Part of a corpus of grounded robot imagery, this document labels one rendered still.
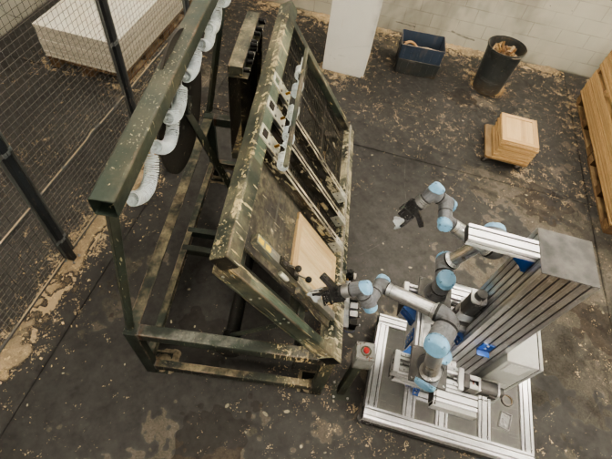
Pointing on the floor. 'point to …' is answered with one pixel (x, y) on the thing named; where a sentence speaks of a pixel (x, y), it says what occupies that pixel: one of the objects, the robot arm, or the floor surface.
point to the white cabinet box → (351, 35)
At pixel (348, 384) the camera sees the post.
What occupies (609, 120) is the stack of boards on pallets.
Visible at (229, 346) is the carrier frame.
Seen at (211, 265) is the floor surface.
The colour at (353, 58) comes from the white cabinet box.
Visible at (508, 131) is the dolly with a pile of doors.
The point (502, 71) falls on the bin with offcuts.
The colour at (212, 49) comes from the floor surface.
